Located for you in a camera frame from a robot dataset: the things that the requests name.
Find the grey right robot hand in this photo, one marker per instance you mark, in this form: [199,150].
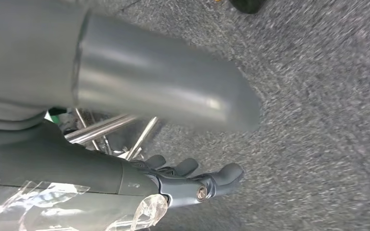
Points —
[156,79]

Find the steel workbench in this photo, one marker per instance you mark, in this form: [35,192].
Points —
[102,127]

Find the green plastic crate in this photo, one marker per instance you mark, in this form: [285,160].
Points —
[55,118]

